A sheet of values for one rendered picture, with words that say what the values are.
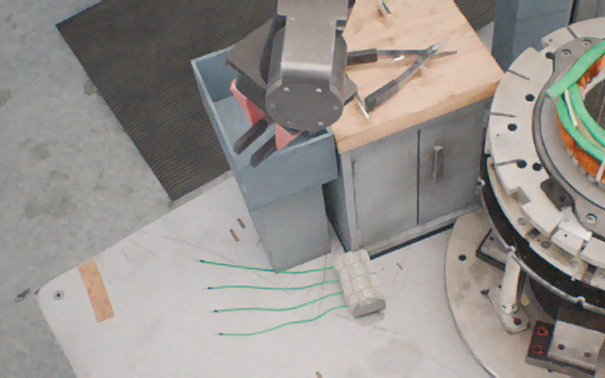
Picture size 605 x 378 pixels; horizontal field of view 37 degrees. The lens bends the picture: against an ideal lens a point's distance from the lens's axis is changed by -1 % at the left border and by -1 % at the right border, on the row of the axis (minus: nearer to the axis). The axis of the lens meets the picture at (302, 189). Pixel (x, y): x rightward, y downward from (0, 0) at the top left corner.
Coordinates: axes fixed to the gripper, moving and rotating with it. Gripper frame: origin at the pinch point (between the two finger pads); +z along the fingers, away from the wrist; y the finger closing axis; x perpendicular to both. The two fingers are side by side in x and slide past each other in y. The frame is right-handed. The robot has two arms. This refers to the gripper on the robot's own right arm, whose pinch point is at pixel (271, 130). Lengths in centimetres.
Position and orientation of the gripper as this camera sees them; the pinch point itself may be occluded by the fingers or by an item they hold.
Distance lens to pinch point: 84.9
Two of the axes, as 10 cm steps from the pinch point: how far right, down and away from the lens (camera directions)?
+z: -2.2, 5.0, 8.4
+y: 7.5, 6.3, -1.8
